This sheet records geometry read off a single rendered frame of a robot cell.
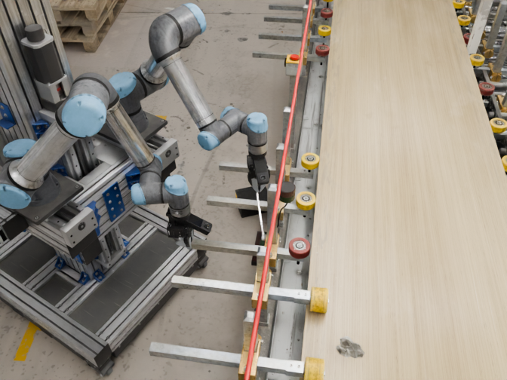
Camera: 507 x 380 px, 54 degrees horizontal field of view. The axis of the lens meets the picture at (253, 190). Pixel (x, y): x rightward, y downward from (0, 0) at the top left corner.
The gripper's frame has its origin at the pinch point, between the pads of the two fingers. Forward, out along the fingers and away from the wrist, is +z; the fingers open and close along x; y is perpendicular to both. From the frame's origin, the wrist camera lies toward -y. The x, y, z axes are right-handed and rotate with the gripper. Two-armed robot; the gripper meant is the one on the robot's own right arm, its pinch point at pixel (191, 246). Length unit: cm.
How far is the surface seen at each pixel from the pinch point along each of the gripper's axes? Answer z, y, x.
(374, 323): -8, -69, 29
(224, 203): -1.9, -8.6, -23.5
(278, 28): 83, 5, -355
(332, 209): -8, -53, -21
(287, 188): -33.6, -36.0, -3.4
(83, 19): 54, 179, -289
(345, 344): -9, -60, 38
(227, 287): -13.6, -20.0, 25.9
